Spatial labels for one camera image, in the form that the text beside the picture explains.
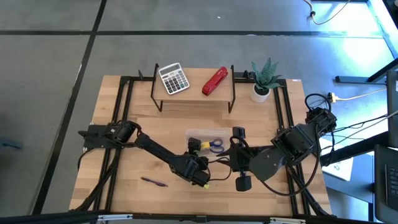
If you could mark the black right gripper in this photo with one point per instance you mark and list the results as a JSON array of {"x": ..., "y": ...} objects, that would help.
[{"x": 241, "y": 160}]

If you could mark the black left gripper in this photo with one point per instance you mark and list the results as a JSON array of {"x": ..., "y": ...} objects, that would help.
[{"x": 195, "y": 145}]

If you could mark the clear plastic lidded container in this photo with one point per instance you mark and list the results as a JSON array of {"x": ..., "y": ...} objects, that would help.
[{"x": 217, "y": 133}]

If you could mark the yellow sticky note pad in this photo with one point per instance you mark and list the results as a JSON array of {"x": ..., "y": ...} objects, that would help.
[{"x": 206, "y": 186}]

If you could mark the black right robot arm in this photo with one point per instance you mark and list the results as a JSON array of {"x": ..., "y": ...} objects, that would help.
[{"x": 295, "y": 143}]

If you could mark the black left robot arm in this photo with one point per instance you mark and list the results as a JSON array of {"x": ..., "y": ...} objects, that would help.
[{"x": 155, "y": 149}]

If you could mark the wooden shelf riser black legs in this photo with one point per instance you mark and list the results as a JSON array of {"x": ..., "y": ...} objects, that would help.
[{"x": 196, "y": 93}]

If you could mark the purple pen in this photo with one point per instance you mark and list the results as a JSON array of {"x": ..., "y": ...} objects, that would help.
[{"x": 154, "y": 182}]

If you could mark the red stapler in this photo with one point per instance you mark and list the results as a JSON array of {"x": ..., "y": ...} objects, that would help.
[{"x": 215, "y": 81}]

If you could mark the black crossbar with silver brackets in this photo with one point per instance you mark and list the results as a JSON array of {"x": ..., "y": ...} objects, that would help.
[{"x": 199, "y": 218}]

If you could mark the grey desk calculator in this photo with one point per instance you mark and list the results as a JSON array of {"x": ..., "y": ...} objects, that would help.
[{"x": 174, "y": 79}]

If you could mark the green plant in white pot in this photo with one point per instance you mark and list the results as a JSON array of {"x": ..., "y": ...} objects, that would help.
[{"x": 264, "y": 81}]

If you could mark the white flat box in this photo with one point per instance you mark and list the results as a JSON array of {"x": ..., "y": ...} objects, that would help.
[{"x": 339, "y": 169}]

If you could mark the white power strip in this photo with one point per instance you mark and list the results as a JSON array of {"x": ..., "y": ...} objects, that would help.
[{"x": 332, "y": 97}]

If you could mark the black desk stand foot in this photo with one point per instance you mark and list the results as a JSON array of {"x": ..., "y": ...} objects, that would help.
[{"x": 351, "y": 79}]

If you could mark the dark laptop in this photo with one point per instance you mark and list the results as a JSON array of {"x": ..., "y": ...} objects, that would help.
[{"x": 387, "y": 183}]

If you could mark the black monitor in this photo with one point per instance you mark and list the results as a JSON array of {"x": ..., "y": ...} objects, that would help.
[{"x": 392, "y": 105}]

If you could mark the dark floor object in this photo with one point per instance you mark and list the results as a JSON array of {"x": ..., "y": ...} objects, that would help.
[{"x": 11, "y": 144}]

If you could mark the black aluminium table frame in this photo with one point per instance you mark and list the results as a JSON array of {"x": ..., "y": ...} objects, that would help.
[{"x": 130, "y": 78}]

